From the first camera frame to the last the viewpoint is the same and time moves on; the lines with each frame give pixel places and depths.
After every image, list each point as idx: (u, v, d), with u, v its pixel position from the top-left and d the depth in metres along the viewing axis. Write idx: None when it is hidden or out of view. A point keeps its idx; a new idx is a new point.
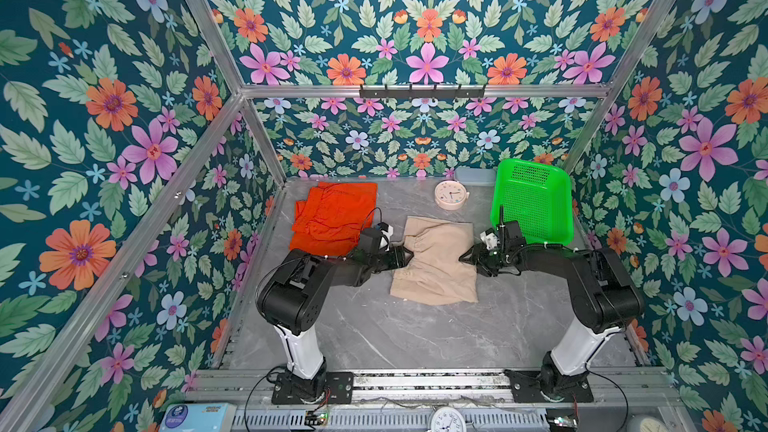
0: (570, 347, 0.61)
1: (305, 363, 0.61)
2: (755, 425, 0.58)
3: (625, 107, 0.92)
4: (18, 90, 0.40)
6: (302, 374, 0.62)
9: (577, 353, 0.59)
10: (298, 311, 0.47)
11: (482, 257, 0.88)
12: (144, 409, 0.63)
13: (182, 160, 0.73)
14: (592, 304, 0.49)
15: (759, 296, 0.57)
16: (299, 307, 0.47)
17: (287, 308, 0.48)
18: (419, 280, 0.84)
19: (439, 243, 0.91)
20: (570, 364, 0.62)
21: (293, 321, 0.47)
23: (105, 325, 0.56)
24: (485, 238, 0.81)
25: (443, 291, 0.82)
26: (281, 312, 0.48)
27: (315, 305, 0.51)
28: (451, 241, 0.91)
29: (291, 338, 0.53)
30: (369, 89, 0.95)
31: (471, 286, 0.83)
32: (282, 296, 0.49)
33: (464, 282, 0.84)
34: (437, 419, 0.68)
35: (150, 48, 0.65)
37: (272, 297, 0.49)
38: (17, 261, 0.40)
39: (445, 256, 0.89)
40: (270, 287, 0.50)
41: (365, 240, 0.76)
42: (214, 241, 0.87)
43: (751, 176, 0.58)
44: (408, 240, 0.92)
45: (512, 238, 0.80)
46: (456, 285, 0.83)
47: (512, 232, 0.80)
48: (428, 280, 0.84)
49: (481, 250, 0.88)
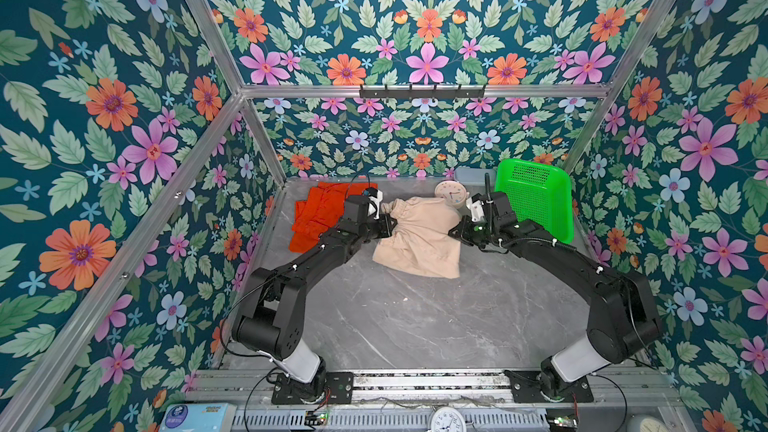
0: (579, 360, 0.58)
1: (301, 370, 0.60)
2: (754, 425, 0.58)
3: (625, 108, 0.92)
4: (18, 90, 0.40)
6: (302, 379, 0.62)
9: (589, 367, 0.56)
10: (277, 338, 0.44)
11: (468, 232, 0.78)
12: (144, 410, 0.63)
13: (182, 160, 0.73)
14: (618, 342, 0.45)
15: (759, 296, 0.57)
16: (277, 334, 0.44)
17: (264, 339, 0.44)
18: (401, 246, 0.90)
19: (423, 208, 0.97)
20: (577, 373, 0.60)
21: (274, 349, 0.44)
23: (105, 325, 0.56)
24: (471, 207, 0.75)
25: (420, 266, 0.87)
26: (259, 343, 0.44)
27: (292, 327, 0.47)
28: (438, 211, 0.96)
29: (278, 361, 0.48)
30: (369, 89, 0.95)
31: (454, 260, 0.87)
32: (257, 326, 0.45)
33: (446, 257, 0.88)
34: (437, 419, 0.68)
35: (150, 48, 0.65)
37: (247, 331, 0.45)
38: (17, 261, 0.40)
39: (434, 225, 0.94)
40: (242, 320, 0.45)
41: (351, 210, 0.69)
42: (214, 241, 0.87)
43: (751, 176, 0.58)
44: (400, 203, 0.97)
45: (501, 214, 0.69)
46: (435, 260, 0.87)
47: (500, 208, 0.69)
48: (410, 250, 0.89)
49: (466, 224, 0.78)
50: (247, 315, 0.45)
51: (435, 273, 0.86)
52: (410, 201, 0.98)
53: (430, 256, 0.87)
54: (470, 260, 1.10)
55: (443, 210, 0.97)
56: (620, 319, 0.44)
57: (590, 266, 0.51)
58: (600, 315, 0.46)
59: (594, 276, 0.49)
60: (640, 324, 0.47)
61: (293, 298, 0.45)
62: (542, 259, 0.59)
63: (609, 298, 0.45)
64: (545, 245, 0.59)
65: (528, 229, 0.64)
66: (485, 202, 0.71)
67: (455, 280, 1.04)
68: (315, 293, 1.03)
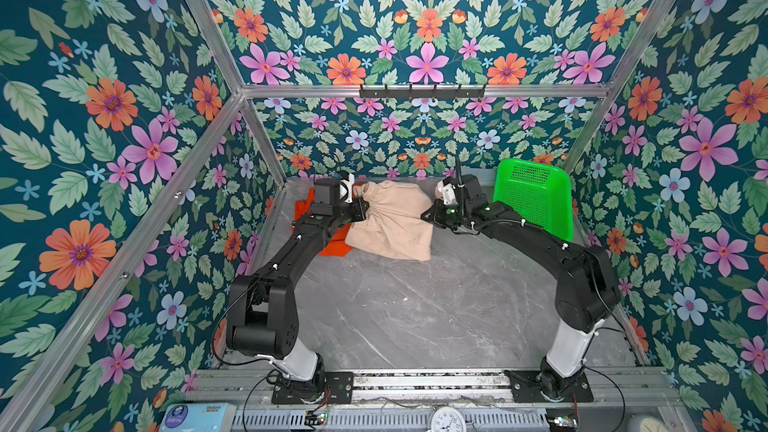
0: (566, 348, 0.60)
1: (301, 369, 0.60)
2: (754, 425, 0.58)
3: (625, 107, 0.92)
4: (18, 90, 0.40)
6: (302, 379, 0.63)
9: (574, 353, 0.58)
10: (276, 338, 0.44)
11: (440, 215, 0.79)
12: (144, 409, 0.63)
13: (182, 160, 0.73)
14: (583, 312, 0.49)
15: (759, 296, 0.57)
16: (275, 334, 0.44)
17: (262, 342, 0.44)
18: (375, 230, 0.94)
19: (397, 191, 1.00)
20: (571, 366, 0.61)
21: (274, 349, 0.44)
23: (105, 325, 0.56)
24: (441, 191, 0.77)
25: (392, 249, 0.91)
26: (258, 346, 0.44)
27: (288, 324, 0.47)
28: (410, 194, 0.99)
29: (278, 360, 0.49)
30: (369, 89, 0.95)
31: (425, 243, 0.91)
32: (254, 330, 0.44)
33: (418, 240, 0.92)
34: (437, 419, 0.68)
35: (150, 48, 0.65)
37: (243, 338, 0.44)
38: (17, 261, 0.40)
39: (407, 208, 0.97)
40: (234, 329, 0.45)
41: (323, 193, 0.67)
42: (214, 241, 0.87)
43: (751, 176, 0.58)
44: (372, 187, 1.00)
45: (472, 197, 0.71)
46: (406, 243, 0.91)
47: (471, 192, 0.71)
48: (383, 234, 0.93)
49: (439, 207, 0.79)
50: (238, 323, 0.44)
51: (406, 256, 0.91)
52: (384, 184, 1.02)
53: (402, 239, 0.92)
54: (470, 260, 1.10)
55: (415, 193, 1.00)
56: (583, 291, 0.48)
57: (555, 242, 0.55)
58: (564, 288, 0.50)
59: (558, 251, 0.53)
60: (602, 293, 0.51)
61: (282, 298, 0.44)
62: (512, 240, 0.62)
63: (573, 272, 0.48)
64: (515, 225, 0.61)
65: (498, 212, 0.65)
66: (456, 186, 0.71)
67: (455, 280, 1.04)
68: (315, 293, 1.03)
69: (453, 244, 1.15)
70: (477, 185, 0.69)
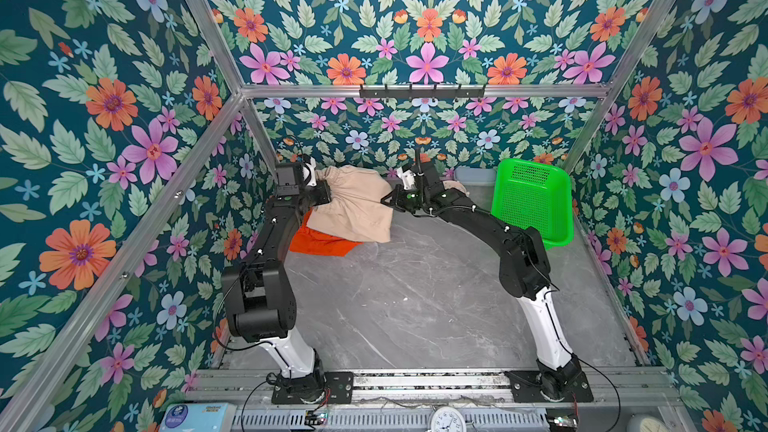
0: (540, 337, 0.65)
1: (302, 362, 0.61)
2: (754, 425, 0.58)
3: (625, 107, 0.92)
4: (18, 90, 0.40)
6: (302, 372, 0.63)
9: (548, 338, 0.63)
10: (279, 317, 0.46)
11: (400, 199, 0.84)
12: (144, 409, 0.63)
13: (182, 160, 0.73)
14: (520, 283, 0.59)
15: (759, 296, 0.57)
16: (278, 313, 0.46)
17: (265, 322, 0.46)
18: (339, 213, 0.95)
19: (357, 176, 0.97)
20: (555, 355, 0.64)
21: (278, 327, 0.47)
23: (105, 325, 0.56)
24: (401, 176, 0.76)
25: (354, 231, 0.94)
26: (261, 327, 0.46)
27: (287, 302, 0.50)
28: (370, 178, 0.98)
29: (280, 343, 0.52)
30: (369, 89, 0.95)
31: (386, 225, 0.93)
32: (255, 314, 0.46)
33: (378, 222, 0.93)
34: (437, 419, 0.68)
35: (150, 48, 0.65)
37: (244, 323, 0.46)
38: (17, 261, 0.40)
39: (366, 190, 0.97)
40: (235, 317, 0.46)
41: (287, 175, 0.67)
42: (214, 241, 0.87)
43: (751, 176, 0.58)
44: (333, 170, 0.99)
45: (431, 184, 0.76)
46: (366, 226, 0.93)
47: (430, 179, 0.77)
48: (346, 216, 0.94)
49: (399, 191, 0.83)
50: (237, 311, 0.46)
51: (367, 237, 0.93)
52: (345, 169, 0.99)
53: (364, 222, 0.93)
54: (470, 260, 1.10)
55: (375, 178, 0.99)
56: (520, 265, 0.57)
57: (499, 224, 0.63)
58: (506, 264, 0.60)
59: (501, 232, 0.62)
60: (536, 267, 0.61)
61: (277, 279, 0.46)
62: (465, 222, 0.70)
63: (513, 250, 0.57)
64: (467, 210, 0.69)
65: (453, 197, 0.73)
66: (416, 174, 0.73)
67: (455, 280, 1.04)
68: (316, 293, 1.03)
69: (453, 244, 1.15)
70: (435, 173, 0.75)
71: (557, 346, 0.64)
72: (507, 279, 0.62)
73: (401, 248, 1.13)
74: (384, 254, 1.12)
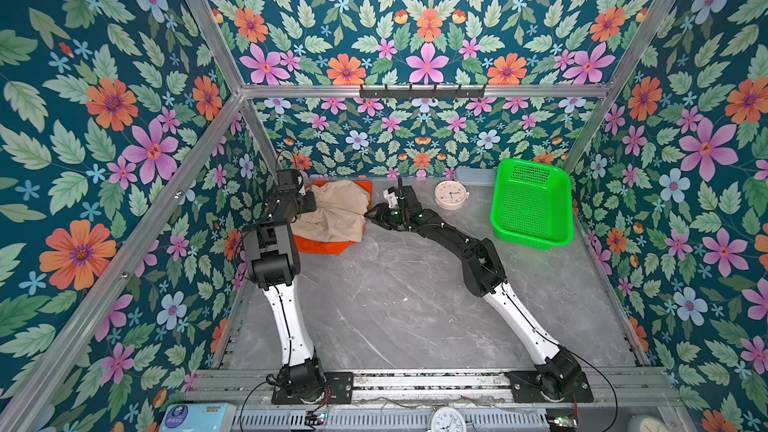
0: (521, 334, 0.71)
1: (304, 339, 0.66)
2: (754, 425, 0.58)
3: (625, 108, 0.92)
4: (18, 90, 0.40)
6: (302, 355, 0.65)
9: (525, 332, 0.70)
10: (288, 261, 0.60)
11: (384, 215, 0.99)
12: (144, 409, 0.63)
13: (182, 160, 0.73)
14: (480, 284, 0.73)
15: (759, 296, 0.57)
16: (286, 258, 0.59)
17: (277, 265, 0.59)
18: (316, 219, 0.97)
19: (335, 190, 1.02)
20: (538, 347, 0.68)
21: (288, 270, 0.61)
23: (105, 325, 0.56)
24: (386, 197, 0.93)
25: (329, 232, 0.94)
26: (275, 270, 0.60)
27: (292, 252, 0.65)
28: (348, 189, 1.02)
29: (287, 296, 0.62)
30: (369, 89, 0.95)
31: (358, 226, 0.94)
32: (267, 261, 0.59)
33: (353, 224, 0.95)
34: (438, 419, 0.68)
35: (150, 48, 0.65)
37: (261, 267, 0.59)
38: (17, 261, 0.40)
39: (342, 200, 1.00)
40: (253, 264, 0.59)
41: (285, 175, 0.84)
42: (214, 241, 0.87)
43: (751, 176, 0.58)
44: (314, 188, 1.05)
45: (410, 206, 0.92)
46: (341, 227, 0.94)
47: (410, 201, 0.91)
48: (324, 221, 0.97)
49: (384, 209, 0.99)
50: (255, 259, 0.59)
51: (342, 238, 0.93)
52: (323, 185, 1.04)
53: (338, 223, 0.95)
54: None
55: (352, 188, 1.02)
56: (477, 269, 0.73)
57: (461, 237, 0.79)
58: (469, 269, 0.73)
59: (462, 244, 0.77)
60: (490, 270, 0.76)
61: (286, 231, 0.60)
62: (437, 236, 0.85)
63: (470, 257, 0.72)
64: (436, 226, 0.85)
65: (427, 216, 0.89)
66: (398, 198, 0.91)
67: (455, 280, 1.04)
68: (315, 293, 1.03)
69: None
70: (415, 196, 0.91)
71: (538, 337, 0.69)
72: (472, 283, 0.75)
73: (401, 248, 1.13)
74: (384, 254, 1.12)
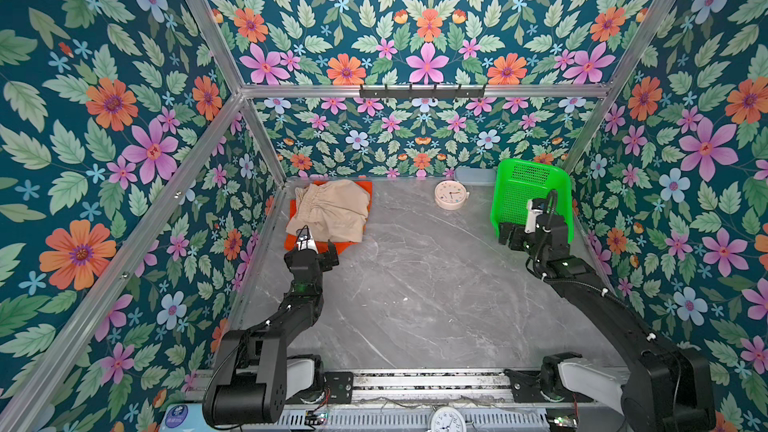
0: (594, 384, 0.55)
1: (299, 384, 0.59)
2: (755, 425, 0.58)
3: (625, 107, 0.92)
4: (18, 90, 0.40)
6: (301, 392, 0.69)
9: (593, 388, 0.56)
10: (263, 400, 0.40)
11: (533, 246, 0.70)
12: (144, 409, 0.63)
13: (182, 160, 0.73)
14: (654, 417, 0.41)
15: (759, 296, 0.57)
16: (261, 396, 0.40)
17: (247, 404, 0.40)
18: (315, 220, 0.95)
19: (334, 191, 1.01)
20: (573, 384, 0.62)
21: (261, 413, 0.40)
23: (105, 325, 0.56)
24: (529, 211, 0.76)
25: (329, 233, 0.81)
26: (242, 411, 0.40)
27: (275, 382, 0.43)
28: (348, 189, 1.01)
29: None
30: (369, 89, 0.95)
31: (359, 227, 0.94)
32: (234, 396, 0.41)
33: (353, 225, 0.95)
34: (437, 419, 0.68)
35: (150, 48, 0.65)
37: (224, 402, 0.40)
38: (17, 261, 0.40)
39: (342, 200, 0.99)
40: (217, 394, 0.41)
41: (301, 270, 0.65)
42: (214, 241, 0.87)
43: (751, 176, 0.58)
44: (311, 188, 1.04)
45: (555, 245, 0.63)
46: (342, 228, 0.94)
47: (556, 240, 0.62)
48: (322, 221, 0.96)
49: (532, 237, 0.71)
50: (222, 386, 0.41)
51: (342, 238, 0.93)
52: (322, 186, 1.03)
53: (339, 224, 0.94)
54: (470, 260, 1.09)
55: (352, 188, 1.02)
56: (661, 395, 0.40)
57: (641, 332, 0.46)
58: (640, 388, 0.42)
59: (640, 341, 0.44)
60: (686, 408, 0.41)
61: (274, 348, 0.43)
62: (585, 305, 0.55)
63: (654, 372, 0.40)
64: (595, 295, 0.53)
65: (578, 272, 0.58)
66: (543, 228, 0.64)
67: (455, 280, 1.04)
68: None
69: (454, 244, 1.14)
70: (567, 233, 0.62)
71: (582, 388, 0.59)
72: (632, 406, 0.44)
73: (401, 248, 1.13)
74: (384, 254, 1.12)
